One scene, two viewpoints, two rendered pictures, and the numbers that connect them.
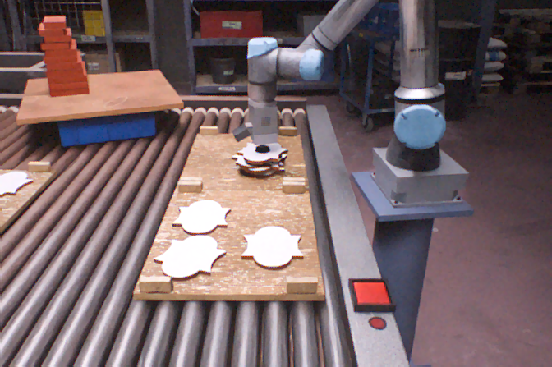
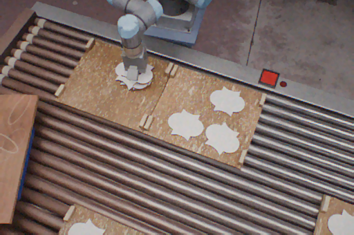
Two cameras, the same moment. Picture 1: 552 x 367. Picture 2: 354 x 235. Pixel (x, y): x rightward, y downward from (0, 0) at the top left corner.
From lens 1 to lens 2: 131 cm
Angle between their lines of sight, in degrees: 56
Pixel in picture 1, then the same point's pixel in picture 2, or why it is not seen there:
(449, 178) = not seen: outside the picture
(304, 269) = (247, 95)
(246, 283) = (249, 121)
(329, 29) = not seen: outside the picture
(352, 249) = (232, 70)
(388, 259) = not seen: hidden behind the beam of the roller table
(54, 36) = not seen: outside the picture
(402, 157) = (179, 9)
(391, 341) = (294, 84)
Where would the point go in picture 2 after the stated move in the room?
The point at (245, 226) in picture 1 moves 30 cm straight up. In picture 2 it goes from (201, 107) to (203, 65)
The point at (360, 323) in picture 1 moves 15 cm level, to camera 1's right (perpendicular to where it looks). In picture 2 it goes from (281, 90) to (290, 63)
